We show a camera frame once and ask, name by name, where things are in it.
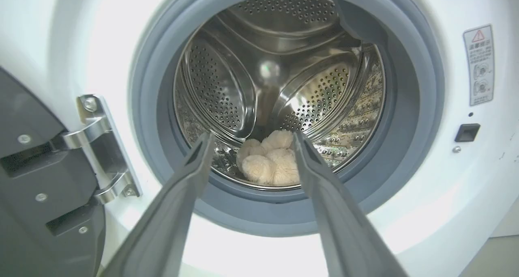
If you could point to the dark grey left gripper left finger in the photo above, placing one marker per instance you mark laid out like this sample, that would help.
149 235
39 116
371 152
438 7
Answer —
162 224

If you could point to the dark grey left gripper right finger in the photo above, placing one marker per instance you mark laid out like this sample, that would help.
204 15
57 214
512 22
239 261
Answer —
340 224

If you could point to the cream plush toy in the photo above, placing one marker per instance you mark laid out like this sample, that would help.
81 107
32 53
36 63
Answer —
267 163

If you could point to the white washing machine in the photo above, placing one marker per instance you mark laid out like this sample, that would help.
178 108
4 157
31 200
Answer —
446 167

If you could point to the dark grey washing machine door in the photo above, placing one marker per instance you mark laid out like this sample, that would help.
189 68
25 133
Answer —
36 179

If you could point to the chrome door hinge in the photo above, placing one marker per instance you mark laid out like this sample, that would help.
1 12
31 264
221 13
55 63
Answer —
103 147

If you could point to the grey rubber door gasket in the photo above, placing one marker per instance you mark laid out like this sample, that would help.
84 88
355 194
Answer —
409 119

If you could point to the black door latch slot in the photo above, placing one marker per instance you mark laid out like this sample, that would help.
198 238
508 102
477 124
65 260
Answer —
467 132

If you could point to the stainless steel perforated drum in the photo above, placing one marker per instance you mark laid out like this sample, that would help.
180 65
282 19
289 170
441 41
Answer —
275 66

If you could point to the warning label sticker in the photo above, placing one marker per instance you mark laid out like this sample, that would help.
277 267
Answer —
479 65

